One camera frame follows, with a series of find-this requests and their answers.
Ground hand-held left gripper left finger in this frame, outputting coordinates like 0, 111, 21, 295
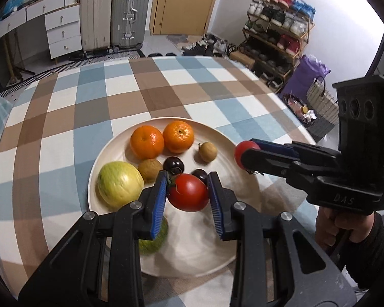
17, 170, 171, 307

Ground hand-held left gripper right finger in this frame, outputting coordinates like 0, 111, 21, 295
207, 172, 359, 307

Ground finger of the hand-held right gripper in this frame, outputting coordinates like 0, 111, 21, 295
250, 138, 340, 167
240, 149, 340, 186

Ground red tomato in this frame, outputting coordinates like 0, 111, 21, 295
167, 173, 209, 212
234, 141, 261, 170

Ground dark purple plum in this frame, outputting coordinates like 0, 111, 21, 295
191, 168, 209, 186
163, 156, 185, 175

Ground brown longan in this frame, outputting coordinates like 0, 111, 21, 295
198, 142, 218, 163
137, 159, 164, 182

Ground beige round plate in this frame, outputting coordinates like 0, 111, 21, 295
88, 117, 263, 277

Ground yellow guava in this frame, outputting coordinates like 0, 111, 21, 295
97, 161, 144, 208

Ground green guava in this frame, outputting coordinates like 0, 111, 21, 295
137, 217, 169, 256

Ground person's right forearm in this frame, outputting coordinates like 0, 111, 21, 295
341, 213, 384, 291

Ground person's right hand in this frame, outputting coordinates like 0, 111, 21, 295
315, 209, 376, 256

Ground white woven basket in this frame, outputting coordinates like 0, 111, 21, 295
306, 76, 340, 125

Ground orange mandarin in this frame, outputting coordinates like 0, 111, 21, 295
163, 120, 195, 153
130, 126, 165, 160

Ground purple bag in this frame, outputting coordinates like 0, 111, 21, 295
282, 54, 332, 98

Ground brown box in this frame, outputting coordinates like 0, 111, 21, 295
229, 51, 256, 70

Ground wooden shoe rack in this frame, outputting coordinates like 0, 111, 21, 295
241, 0, 316, 92

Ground rows of shoes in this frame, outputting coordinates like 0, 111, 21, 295
245, 0, 316, 87

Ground checked tablecloth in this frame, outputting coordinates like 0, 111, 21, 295
0, 56, 319, 307

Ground scattered shoes pile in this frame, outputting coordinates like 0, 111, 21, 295
181, 34, 240, 57

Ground grey doormat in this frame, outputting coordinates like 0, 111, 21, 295
166, 34, 193, 47

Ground wooden door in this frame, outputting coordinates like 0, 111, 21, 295
149, 0, 223, 36

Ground silver suitcase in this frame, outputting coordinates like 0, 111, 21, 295
111, 0, 151, 50

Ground white drawer desk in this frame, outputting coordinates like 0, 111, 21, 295
0, 0, 81, 60

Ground beige suitcase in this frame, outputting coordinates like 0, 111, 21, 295
79, 0, 113, 53

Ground blue plastic bag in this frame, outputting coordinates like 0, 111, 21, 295
2, 0, 31, 15

